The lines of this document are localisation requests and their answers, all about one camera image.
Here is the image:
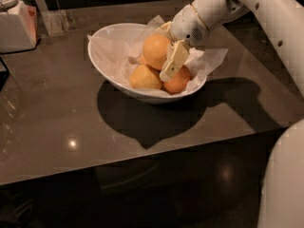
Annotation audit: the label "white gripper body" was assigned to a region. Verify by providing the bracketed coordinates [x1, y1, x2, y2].
[169, 5, 209, 47]

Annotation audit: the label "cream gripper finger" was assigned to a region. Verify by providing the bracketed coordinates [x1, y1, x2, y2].
[154, 22, 174, 42]
[160, 40, 190, 82]

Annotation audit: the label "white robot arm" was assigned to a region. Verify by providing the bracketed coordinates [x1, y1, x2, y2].
[159, 0, 304, 228]

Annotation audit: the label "small hidden back orange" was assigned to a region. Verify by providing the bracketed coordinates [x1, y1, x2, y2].
[139, 54, 148, 66]

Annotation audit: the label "yellowish left orange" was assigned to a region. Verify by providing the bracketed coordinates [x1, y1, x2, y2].
[129, 65, 162, 89]

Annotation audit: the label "white ceramic bowl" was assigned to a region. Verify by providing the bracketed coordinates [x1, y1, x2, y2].
[87, 22, 208, 105]

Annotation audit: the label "white paper liner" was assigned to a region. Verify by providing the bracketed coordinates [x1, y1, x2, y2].
[87, 13, 230, 97]

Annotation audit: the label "clear acrylic stand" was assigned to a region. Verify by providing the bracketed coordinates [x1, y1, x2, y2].
[35, 0, 69, 36]

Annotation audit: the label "black object at left edge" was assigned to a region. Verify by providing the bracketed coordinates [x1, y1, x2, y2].
[0, 57, 10, 91]

